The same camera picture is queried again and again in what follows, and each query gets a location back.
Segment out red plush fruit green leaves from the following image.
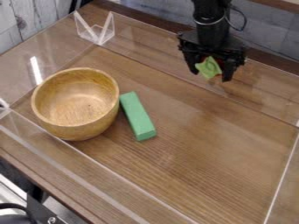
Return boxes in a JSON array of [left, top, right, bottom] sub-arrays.
[[195, 56, 222, 80]]

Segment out green rectangular block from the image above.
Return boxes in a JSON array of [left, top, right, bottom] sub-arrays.
[[120, 92, 156, 141]]

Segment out wooden bowl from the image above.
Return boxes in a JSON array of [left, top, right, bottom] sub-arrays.
[[31, 67, 119, 141]]

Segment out black metal table bracket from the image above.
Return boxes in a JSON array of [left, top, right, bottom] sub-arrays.
[[27, 195, 68, 224]]

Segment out clear acrylic tray enclosure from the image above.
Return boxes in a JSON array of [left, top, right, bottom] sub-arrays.
[[0, 6, 299, 224]]

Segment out black cable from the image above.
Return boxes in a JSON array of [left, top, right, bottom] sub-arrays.
[[0, 202, 33, 224]]

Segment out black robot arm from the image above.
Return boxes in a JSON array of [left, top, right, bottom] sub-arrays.
[[178, 0, 248, 82]]

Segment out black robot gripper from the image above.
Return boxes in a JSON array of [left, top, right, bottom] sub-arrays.
[[178, 30, 247, 82]]

